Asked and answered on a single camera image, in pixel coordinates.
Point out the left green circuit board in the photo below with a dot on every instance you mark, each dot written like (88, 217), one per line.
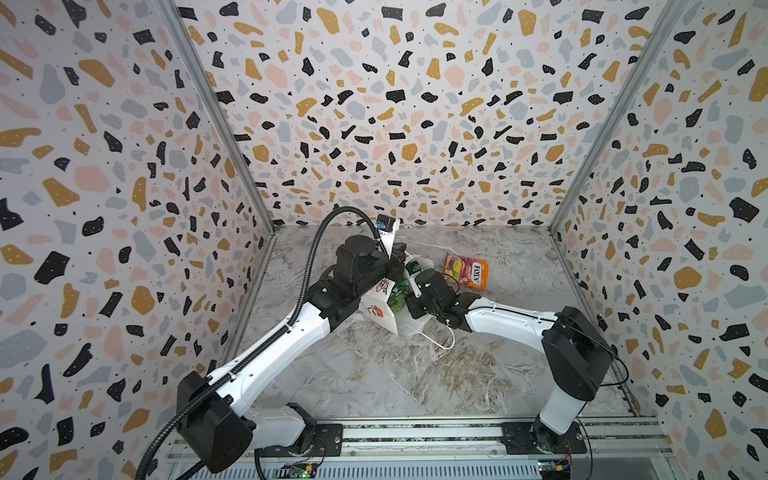
(300, 470)

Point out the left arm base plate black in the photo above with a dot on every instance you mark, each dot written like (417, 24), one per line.
(321, 440)

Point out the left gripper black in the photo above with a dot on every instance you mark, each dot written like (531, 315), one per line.
(395, 262)

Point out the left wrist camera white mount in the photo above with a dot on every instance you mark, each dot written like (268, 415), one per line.
(387, 227)

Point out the corner aluminium post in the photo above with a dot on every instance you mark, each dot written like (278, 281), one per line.
(169, 13)
(669, 16)

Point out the white paper bag red flower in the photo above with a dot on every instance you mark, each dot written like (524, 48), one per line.
(373, 305)

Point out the green snack packet in bag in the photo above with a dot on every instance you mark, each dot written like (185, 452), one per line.
(397, 297)

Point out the right corner aluminium post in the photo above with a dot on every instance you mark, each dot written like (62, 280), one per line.
(669, 16)

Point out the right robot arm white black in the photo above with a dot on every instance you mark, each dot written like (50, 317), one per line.
(578, 357)

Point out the left corner aluminium post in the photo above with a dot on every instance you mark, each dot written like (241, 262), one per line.
(169, 13)

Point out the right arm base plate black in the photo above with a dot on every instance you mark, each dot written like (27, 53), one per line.
(533, 437)

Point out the right circuit board with wires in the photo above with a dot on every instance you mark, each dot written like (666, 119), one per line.
(554, 470)

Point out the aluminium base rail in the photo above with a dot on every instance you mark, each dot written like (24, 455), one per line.
(470, 448)

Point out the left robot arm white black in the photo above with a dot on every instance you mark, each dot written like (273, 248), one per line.
(217, 428)

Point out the orange pink Fox's candy packet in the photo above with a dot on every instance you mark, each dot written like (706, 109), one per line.
(467, 271)

